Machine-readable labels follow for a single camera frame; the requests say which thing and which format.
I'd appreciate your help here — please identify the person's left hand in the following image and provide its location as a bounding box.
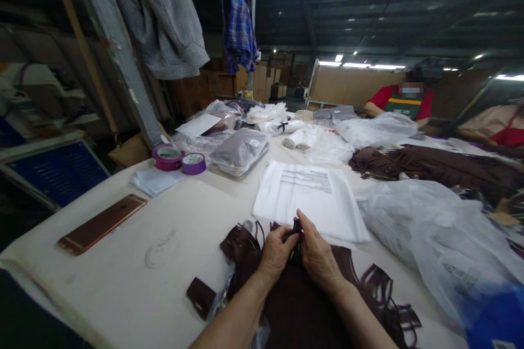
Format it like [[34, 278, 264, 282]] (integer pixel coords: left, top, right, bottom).
[[258, 224, 303, 285]]

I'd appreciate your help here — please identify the person's right hand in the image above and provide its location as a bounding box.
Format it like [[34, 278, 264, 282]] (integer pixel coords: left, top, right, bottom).
[[295, 208, 348, 289]]

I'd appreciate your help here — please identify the dark brown fringed garment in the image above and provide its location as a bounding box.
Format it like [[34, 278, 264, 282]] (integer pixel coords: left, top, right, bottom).
[[219, 220, 422, 349]]

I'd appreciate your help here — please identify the stack of white printed bags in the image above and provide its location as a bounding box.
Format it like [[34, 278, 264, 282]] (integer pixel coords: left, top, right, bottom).
[[251, 159, 372, 244]]

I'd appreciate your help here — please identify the brown rectangular tag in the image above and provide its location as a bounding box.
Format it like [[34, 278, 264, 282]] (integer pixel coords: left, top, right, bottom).
[[186, 276, 217, 322]]

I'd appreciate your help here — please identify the stack of bagged grey garments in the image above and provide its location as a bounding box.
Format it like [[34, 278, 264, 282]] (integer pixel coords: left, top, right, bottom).
[[208, 127, 271, 180]]

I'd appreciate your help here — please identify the rolled white cloth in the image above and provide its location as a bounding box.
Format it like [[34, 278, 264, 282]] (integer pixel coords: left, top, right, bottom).
[[281, 127, 314, 152]]

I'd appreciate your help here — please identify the pile of clear plastic bags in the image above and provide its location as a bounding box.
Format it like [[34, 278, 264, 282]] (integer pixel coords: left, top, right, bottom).
[[355, 179, 524, 327]]

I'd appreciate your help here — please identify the small purple tape roll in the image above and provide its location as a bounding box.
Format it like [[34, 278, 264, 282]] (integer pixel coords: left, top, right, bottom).
[[181, 152, 207, 176]]

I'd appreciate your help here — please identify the crumpled clear plastic bag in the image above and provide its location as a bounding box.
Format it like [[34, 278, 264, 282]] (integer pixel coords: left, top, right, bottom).
[[335, 111, 419, 150]]

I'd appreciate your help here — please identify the folded white cloth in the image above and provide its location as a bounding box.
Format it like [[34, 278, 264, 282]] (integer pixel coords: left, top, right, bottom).
[[130, 166, 187, 198]]

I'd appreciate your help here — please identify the pile of white bags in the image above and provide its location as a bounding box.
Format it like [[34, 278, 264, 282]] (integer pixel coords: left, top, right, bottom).
[[245, 102, 296, 125]]

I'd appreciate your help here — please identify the bagged grey garment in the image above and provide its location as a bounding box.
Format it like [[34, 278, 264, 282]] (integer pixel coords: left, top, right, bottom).
[[314, 105, 358, 125]]

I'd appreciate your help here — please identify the large purple tape roll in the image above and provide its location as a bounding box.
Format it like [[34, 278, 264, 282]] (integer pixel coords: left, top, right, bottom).
[[152, 144, 184, 172]]

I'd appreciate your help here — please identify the white paper sheet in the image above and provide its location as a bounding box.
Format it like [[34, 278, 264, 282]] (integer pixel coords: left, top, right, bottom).
[[175, 113, 222, 137]]

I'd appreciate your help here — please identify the pile of brown fringed garments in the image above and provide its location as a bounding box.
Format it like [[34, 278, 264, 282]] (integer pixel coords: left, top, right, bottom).
[[348, 143, 524, 207]]

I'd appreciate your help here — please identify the rose gold smartphone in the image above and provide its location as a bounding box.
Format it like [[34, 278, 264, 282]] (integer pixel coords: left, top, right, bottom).
[[57, 193, 148, 257]]

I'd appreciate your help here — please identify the brown paper bag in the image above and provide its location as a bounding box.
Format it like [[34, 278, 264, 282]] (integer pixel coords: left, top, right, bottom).
[[108, 123, 171, 169]]

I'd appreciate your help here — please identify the stack of cardboard cartons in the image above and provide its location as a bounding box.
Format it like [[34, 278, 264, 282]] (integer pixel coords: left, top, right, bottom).
[[165, 52, 288, 109]]

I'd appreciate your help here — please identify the blue plastic bag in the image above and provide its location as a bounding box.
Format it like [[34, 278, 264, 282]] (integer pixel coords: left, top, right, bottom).
[[465, 281, 524, 349]]

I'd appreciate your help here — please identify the hanging blue plaid shirt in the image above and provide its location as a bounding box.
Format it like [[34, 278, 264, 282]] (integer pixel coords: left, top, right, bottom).
[[222, 0, 260, 75]]

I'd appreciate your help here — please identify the blue panel metal cabinet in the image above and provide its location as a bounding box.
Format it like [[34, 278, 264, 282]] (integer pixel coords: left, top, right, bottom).
[[0, 135, 112, 212]]

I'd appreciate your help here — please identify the grey metal column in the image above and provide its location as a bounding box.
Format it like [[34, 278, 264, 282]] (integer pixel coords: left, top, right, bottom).
[[67, 0, 165, 142]]

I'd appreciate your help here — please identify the hanging grey quilted jacket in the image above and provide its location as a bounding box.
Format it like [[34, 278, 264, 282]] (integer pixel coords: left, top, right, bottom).
[[100, 0, 211, 81]]

